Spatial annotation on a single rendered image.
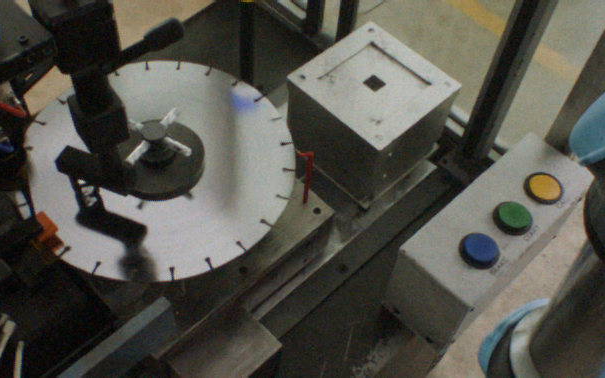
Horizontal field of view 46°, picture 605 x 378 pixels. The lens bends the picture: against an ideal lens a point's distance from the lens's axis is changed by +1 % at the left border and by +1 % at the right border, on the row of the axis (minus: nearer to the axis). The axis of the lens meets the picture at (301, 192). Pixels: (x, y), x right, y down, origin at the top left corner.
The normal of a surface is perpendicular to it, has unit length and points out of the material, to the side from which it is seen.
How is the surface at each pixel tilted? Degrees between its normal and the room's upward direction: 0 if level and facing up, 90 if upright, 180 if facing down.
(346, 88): 0
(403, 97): 0
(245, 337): 0
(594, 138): 88
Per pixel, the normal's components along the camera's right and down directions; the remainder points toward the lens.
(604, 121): -0.88, 0.17
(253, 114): 0.07, -0.57
